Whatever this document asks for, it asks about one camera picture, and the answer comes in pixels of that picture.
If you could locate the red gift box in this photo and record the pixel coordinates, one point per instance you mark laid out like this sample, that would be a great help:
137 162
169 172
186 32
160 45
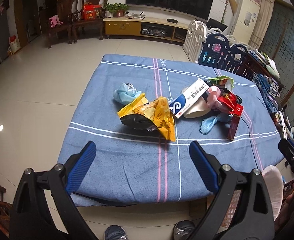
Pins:
91 11

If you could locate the pink cloth on chair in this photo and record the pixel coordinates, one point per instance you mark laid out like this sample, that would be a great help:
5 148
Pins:
54 21

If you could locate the cluttered side table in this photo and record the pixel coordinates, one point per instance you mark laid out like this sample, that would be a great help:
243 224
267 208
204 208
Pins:
261 69

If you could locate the dark wooden chair right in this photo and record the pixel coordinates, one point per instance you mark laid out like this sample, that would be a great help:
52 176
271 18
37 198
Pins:
79 22

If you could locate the white baby fence panel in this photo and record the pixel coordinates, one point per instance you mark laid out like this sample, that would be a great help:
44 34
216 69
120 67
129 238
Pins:
196 36

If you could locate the light blue crumpled mask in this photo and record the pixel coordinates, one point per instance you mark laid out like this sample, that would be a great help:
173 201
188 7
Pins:
126 93

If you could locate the dark wooden chair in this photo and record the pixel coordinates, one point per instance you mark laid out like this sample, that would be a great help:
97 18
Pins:
66 10
79 22

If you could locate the navy baby fence panel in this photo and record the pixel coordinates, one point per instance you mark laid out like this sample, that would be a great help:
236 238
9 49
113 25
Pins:
217 53

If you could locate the pink trash bag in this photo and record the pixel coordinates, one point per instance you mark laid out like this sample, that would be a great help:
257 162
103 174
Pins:
274 183

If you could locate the blue striped tablecloth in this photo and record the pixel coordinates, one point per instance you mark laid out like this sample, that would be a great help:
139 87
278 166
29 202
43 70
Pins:
133 166

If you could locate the wooden TV cabinet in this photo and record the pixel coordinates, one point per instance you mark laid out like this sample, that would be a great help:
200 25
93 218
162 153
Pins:
148 27

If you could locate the dark wooden chair left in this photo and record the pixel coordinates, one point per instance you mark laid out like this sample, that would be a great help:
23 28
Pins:
66 10

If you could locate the beige curtain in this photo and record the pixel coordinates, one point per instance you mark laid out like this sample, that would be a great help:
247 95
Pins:
262 23

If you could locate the pink ribbon wrapper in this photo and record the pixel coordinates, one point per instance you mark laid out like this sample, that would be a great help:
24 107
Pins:
212 99

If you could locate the yellow chip bag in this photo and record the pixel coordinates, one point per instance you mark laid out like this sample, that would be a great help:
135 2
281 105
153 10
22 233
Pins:
142 114

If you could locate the white standing air conditioner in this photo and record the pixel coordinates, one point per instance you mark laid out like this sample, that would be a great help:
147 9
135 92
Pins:
244 20

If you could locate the green snack wrapper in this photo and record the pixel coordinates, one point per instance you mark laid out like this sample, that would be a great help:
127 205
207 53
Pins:
223 82

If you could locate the red foil wrapper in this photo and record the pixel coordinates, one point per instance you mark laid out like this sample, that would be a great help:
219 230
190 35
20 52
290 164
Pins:
230 103

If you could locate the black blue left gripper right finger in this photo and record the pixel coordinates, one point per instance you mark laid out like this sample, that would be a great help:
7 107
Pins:
241 208

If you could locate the black set-top box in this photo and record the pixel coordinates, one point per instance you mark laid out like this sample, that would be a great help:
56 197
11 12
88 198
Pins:
172 20

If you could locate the white blue medicine box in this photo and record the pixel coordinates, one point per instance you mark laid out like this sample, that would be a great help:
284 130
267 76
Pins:
188 97

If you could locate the potted green plant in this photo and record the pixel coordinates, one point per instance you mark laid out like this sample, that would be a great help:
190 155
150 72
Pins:
116 10

